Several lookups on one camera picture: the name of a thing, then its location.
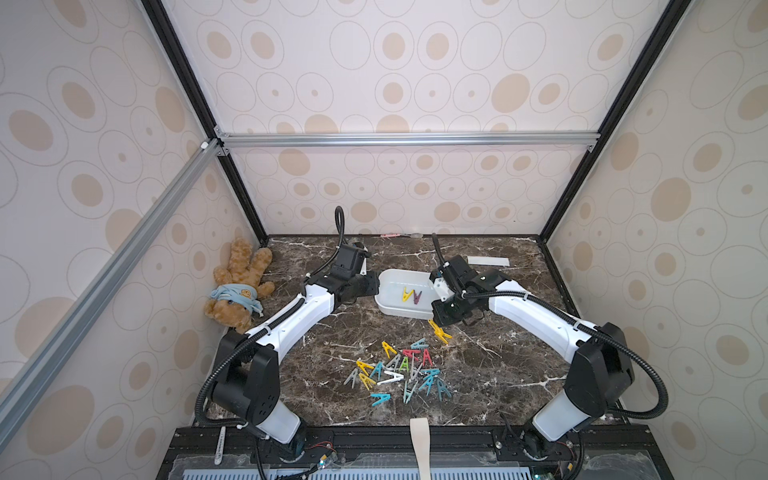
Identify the horizontal aluminium rail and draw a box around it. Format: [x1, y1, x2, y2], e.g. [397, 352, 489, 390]
[221, 131, 600, 148]

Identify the white clothespin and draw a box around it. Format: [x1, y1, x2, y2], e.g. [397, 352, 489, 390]
[377, 370, 404, 385]

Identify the brown teddy bear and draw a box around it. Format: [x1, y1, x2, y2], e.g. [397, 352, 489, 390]
[203, 237, 275, 333]

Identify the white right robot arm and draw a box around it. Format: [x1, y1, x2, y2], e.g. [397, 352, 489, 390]
[430, 254, 669, 456]

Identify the teal clothespin bottom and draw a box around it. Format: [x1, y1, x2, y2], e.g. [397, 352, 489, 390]
[370, 393, 391, 407]

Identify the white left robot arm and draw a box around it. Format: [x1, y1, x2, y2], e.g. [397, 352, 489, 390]
[194, 242, 379, 450]

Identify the teal clothespin top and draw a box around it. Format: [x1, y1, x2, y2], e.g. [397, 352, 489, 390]
[410, 338, 429, 350]

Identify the teal clothespin left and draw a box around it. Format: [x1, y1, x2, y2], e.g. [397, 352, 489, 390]
[369, 361, 384, 382]

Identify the white paper strip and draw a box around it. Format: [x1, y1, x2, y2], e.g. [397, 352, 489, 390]
[467, 256, 510, 268]

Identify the teal clothespin right cluster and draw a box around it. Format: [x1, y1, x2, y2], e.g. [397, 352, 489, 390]
[418, 368, 440, 395]

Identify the grey clothespin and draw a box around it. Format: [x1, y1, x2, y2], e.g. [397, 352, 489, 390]
[343, 368, 360, 388]

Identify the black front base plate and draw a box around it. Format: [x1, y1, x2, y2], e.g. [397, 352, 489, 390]
[157, 425, 673, 479]

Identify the yellow clothespin pile top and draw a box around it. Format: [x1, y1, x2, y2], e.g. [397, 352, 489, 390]
[381, 341, 398, 359]

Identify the yellow clothespin pile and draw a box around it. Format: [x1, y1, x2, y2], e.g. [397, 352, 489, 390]
[381, 341, 398, 359]
[356, 360, 375, 376]

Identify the beige tape strip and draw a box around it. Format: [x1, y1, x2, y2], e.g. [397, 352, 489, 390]
[409, 418, 431, 480]

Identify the white plastic storage box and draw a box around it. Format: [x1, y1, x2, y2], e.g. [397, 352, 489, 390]
[374, 269, 448, 320]

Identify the left diagonal aluminium rail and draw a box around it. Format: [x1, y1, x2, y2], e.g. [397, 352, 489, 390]
[1, 138, 222, 448]

